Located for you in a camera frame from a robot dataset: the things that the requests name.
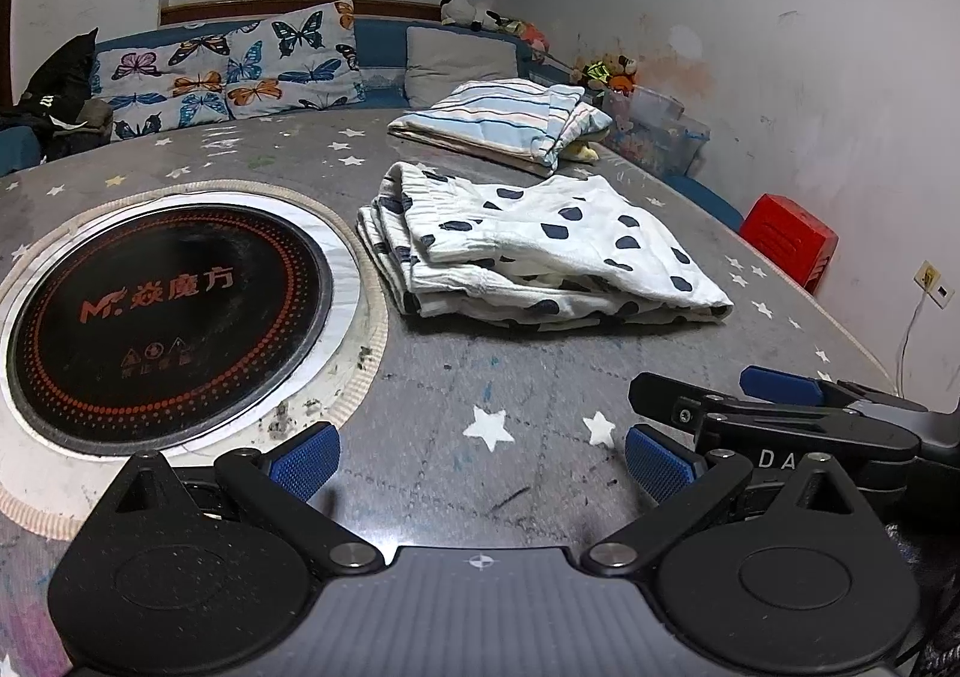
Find white navy polka dot garment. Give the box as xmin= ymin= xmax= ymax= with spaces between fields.
xmin=356 ymin=161 xmax=734 ymax=329

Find red stool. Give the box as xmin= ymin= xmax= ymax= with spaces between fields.
xmin=739 ymin=194 xmax=838 ymax=293

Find round induction cooker inset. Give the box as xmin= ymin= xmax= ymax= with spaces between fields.
xmin=2 ymin=179 xmax=389 ymax=540

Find clear plastic toy box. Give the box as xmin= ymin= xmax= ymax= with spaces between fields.
xmin=602 ymin=87 xmax=711 ymax=176

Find striped folded blanket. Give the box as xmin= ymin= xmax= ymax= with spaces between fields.
xmin=387 ymin=77 xmax=613 ymax=178

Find orange plush toys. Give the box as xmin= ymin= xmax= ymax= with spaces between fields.
xmin=569 ymin=53 xmax=638 ymax=95

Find grey cushion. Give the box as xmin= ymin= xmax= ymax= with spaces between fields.
xmin=404 ymin=27 xmax=519 ymax=110

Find butterfly print pillow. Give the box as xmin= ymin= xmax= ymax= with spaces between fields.
xmin=91 ymin=0 xmax=364 ymax=140

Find black bag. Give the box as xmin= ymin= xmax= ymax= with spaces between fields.
xmin=2 ymin=28 xmax=114 ymax=172

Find penguin plush toy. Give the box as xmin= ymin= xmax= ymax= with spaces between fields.
xmin=439 ymin=0 xmax=514 ymax=33

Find white power cable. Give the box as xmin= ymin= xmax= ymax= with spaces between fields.
xmin=893 ymin=285 xmax=932 ymax=394

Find wall power outlet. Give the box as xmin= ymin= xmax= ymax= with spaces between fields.
xmin=914 ymin=261 xmax=955 ymax=310

